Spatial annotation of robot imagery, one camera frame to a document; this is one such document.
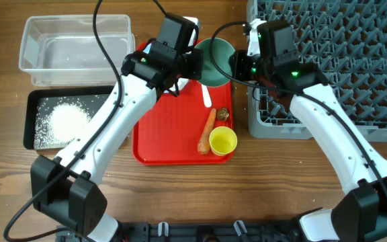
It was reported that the mint green bowl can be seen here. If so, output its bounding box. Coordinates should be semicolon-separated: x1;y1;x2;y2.
196;38;235;87

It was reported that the white plastic spoon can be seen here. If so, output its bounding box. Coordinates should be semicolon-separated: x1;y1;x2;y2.
201;85;212;108

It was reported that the brown mushroom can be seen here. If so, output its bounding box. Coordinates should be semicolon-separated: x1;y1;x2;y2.
216;108;230;121

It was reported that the yellow plastic cup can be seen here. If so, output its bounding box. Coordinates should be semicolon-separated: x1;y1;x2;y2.
209;126;238;156

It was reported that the orange carrot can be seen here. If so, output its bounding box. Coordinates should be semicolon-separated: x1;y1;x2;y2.
197;108;217;155

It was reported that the pile of white rice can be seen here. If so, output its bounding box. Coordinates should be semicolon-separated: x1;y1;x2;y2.
34;96;91;150

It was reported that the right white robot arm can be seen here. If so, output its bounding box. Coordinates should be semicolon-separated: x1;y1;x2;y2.
228;51;387;241

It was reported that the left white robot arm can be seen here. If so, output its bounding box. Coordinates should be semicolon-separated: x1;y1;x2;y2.
30;42;204;241

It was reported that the black waste tray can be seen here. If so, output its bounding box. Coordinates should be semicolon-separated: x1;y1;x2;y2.
23;86;113;151

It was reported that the grey dishwasher rack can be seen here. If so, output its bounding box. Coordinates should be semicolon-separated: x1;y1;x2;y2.
247;0;387;142

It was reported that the red serving tray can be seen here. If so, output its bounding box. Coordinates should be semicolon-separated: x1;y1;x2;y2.
132;80;233;165

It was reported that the clear plastic bin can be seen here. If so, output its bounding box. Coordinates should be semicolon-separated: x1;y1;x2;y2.
18;14;136;87

